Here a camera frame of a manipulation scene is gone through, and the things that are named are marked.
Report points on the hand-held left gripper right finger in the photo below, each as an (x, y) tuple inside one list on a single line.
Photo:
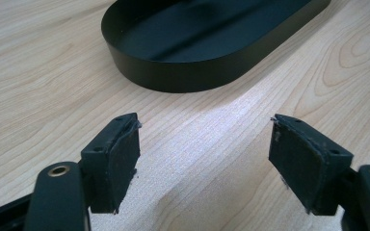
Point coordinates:
[(305, 160)]

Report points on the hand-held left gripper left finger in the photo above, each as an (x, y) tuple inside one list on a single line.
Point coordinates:
[(115, 166)]

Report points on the black key rack with tray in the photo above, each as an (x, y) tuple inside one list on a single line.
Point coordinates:
[(205, 48)]

